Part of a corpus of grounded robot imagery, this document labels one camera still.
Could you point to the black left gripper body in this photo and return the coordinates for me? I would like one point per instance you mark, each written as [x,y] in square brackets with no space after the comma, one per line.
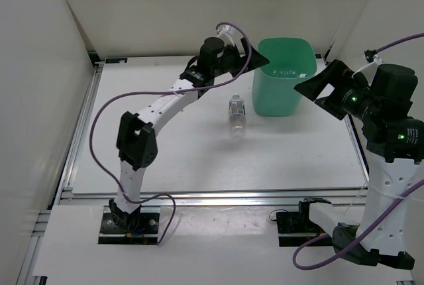
[230,61]

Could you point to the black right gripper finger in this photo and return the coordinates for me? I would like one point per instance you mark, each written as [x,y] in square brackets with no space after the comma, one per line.
[335,74]
[332,104]

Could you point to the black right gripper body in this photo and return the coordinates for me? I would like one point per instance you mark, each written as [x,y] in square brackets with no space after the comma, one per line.
[356,101]

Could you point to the clear unlabeled plastic bottle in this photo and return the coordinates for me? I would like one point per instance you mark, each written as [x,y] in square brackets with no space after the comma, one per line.
[284,74]

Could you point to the clear bottle white label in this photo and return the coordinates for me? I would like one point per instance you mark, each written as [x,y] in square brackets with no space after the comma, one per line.
[237,116]

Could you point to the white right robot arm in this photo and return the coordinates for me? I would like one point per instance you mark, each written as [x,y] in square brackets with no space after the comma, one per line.
[395,153]

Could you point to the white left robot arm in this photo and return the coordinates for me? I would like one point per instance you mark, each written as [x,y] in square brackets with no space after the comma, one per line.
[136,140]

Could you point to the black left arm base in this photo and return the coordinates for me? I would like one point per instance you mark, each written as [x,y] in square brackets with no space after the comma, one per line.
[121,228]

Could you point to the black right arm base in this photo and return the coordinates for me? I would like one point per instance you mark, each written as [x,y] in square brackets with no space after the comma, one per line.
[294,227]

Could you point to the green plastic bin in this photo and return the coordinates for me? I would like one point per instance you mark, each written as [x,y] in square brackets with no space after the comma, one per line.
[275,97]

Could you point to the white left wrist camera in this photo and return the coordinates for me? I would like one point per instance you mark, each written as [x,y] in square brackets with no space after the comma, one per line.
[226,33]

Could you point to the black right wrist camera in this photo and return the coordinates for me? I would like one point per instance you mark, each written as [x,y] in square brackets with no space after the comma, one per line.
[394,85]

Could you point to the aluminium table frame rail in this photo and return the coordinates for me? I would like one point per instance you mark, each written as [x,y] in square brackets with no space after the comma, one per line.
[221,193]

